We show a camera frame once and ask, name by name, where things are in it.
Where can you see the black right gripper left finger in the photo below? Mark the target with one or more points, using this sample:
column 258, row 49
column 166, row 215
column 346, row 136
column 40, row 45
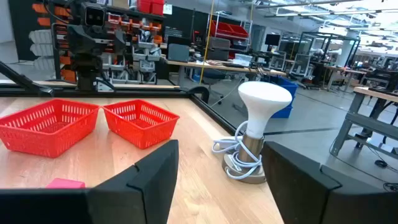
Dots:
column 124, row 202

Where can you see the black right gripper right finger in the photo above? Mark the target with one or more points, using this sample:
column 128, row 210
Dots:
column 311, row 199

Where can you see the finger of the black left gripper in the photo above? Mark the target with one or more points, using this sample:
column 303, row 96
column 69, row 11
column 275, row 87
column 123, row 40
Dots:
column 119, row 42
column 73, row 40

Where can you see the pink wall charger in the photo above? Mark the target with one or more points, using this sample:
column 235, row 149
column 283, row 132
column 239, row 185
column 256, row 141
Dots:
column 65, row 183

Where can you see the red plastic mesh basket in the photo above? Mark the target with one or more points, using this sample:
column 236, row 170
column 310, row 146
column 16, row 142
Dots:
column 46, row 143
column 146, row 138

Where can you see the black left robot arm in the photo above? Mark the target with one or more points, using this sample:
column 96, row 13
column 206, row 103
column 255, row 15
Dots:
column 88, row 71

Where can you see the dark blue office chair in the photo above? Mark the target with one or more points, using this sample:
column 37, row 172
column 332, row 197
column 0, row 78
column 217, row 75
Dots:
column 214, row 76

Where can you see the grey mesh office chair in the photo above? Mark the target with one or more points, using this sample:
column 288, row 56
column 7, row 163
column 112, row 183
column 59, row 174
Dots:
column 301, row 64
column 277, row 61

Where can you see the orange grey storage bin rack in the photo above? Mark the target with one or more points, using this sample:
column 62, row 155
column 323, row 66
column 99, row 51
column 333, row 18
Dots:
column 143, row 57

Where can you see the stacked red bins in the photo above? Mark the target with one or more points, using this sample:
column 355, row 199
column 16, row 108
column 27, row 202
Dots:
column 150, row 7

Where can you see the dark grey box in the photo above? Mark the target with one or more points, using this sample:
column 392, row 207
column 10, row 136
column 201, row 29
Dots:
column 219, row 46

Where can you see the grey-legged wooden table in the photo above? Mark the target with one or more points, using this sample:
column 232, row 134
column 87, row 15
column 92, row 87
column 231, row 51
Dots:
column 373, row 119

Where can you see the long wooden desk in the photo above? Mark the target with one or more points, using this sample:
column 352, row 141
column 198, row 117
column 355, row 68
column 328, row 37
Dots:
column 217, row 67

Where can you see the white bulb lamp brass base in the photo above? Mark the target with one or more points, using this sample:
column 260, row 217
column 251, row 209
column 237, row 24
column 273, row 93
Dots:
column 261, row 99

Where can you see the stacked blue bins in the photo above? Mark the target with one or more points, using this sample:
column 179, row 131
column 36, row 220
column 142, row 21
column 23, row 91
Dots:
column 287, row 88

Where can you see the white plastic bin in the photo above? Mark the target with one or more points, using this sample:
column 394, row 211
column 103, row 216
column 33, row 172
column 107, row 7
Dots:
column 243, row 59

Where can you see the wooden workbench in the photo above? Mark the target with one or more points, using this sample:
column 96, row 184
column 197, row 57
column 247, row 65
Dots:
column 345, row 71

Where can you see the black monitor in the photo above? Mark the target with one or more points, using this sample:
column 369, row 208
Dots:
column 272, row 40

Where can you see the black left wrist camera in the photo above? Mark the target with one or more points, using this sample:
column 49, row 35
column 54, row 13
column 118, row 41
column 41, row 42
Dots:
column 94, row 16

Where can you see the black aluminium table frame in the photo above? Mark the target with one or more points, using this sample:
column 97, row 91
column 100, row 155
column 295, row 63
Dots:
column 93, row 92

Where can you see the black frame corner hook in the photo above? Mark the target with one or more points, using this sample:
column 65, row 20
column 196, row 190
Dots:
column 199, row 90

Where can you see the black frame cell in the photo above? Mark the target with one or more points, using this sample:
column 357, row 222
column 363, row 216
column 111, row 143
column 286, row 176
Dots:
column 329, row 34

